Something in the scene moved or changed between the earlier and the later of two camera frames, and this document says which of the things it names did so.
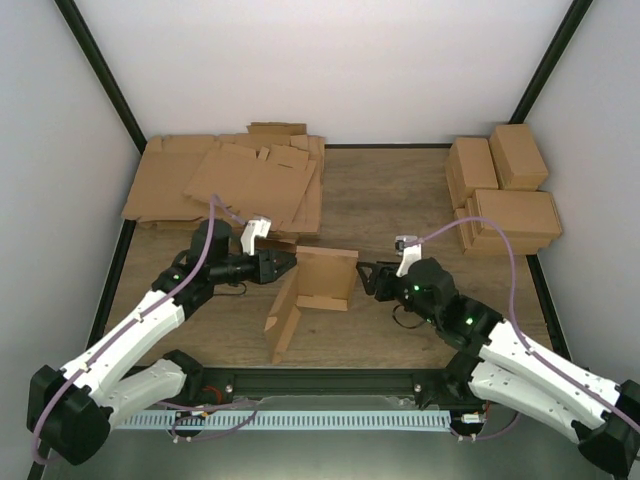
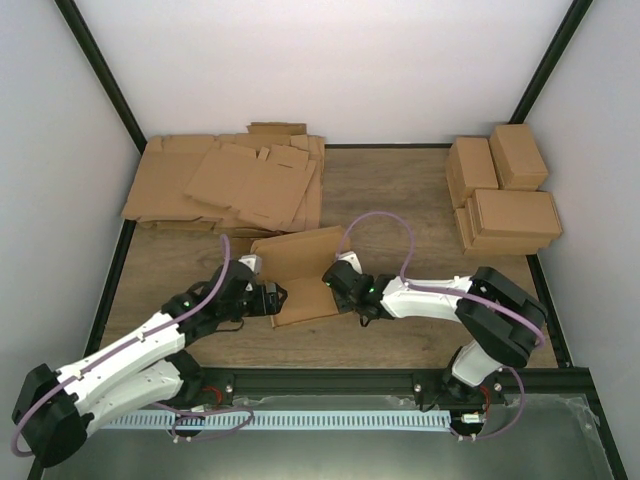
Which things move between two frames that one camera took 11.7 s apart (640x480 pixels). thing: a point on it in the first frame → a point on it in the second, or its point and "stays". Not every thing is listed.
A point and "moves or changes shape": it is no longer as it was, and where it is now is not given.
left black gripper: (266, 266) → (273, 300)
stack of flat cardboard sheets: (274, 171) stays
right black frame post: (549, 62) stays
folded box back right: (517, 161) stays
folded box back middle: (469, 166) stays
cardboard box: (321, 281) moves or changes shape
